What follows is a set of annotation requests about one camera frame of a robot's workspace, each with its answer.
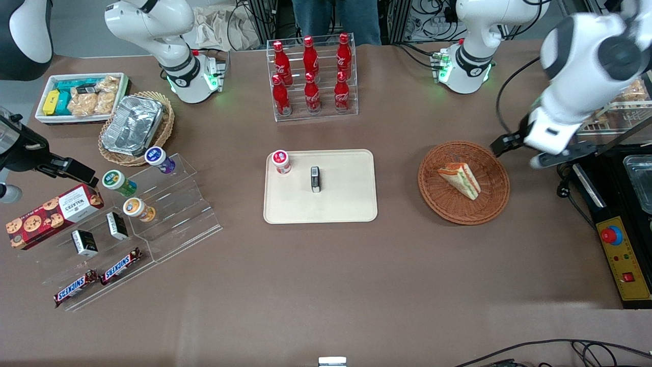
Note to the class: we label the small white object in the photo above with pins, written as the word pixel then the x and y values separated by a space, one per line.
pixel 332 362

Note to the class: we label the yellow snack packet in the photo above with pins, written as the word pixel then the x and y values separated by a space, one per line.
pixel 51 103

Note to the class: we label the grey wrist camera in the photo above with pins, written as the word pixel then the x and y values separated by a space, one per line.
pixel 9 194
pixel 563 155

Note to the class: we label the person in blue jeans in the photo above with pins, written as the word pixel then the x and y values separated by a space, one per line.
pixel 336 20

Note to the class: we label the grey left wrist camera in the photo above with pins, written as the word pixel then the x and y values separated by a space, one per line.
pixel 563 155

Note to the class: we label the green lidded cup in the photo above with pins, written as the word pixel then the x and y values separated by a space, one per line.
pixel 114 180

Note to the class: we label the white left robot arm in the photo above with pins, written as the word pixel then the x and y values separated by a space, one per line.
pixel 586 56

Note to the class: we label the clear cracker bag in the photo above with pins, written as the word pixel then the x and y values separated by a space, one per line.
pixel 82 103
pixel 635 92
pixel 107 94

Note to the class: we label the white plastic snack bin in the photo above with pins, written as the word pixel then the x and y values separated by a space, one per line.
pixel 43 120

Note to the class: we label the crumpled beige bag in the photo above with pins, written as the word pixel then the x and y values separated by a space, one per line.
pixel 219 28

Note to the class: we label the beige plastic tray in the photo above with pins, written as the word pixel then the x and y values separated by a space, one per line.
pixel 346 199

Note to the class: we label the red lidded cup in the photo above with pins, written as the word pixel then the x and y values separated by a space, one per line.
pixel 280 160

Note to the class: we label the red cola bottle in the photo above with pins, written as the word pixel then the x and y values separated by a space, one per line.
pixel 342 94
pixel 312 97
pixel 344 56
pixel 281 99
pixel 281 63
pixel 310 58

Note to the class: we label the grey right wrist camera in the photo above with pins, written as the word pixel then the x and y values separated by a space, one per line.
pixel 9 194

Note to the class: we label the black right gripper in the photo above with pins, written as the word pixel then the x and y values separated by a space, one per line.
pixel 24 153

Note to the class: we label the black machine base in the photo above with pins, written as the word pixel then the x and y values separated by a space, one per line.
pixel 611 204

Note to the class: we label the clear acrylic bottle rack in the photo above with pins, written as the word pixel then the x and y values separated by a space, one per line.
pixel 326 114

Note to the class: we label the Snickers bar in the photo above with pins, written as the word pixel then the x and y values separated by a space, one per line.
pixel 75 289
pixel 120 266

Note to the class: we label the red Walkers cookie box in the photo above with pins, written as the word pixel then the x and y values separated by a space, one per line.
pixel 46 216

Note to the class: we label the clear acrylic tiered stand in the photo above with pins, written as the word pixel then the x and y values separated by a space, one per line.
pixel 178 214

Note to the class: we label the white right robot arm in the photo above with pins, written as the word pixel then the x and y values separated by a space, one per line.
pixel 153 20

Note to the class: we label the brown wicker basket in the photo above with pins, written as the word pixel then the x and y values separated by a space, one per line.
pixel 458 209

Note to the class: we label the red emergency stop button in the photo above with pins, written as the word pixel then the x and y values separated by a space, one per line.
pixel 611 235

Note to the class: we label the triangle sandwich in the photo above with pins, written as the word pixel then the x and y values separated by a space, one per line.
pixel 461 179

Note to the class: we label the purple lidded cup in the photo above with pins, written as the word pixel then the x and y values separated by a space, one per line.
pixel 156 156

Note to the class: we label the steel tray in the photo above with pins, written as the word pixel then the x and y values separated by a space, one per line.
pixel 643 183

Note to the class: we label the teal snack box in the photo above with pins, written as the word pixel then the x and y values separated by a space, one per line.
pixel 63 103
pixel 76 85

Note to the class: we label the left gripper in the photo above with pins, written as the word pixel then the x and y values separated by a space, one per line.
pixel 515 135

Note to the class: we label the aluminium foil tray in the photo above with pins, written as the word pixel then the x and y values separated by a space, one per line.
pixel 132 125

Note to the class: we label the yellow control box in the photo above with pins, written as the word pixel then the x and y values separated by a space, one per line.
pixel 629 265

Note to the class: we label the light wicker basket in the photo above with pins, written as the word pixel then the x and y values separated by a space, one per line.
pixel 165 130

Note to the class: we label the small black box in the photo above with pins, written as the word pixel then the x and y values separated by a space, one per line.
pixel 316 179
pixel 84 243
pixel 117 226

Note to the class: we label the orange lidded cup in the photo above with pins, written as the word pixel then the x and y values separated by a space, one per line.
pixel 135 207

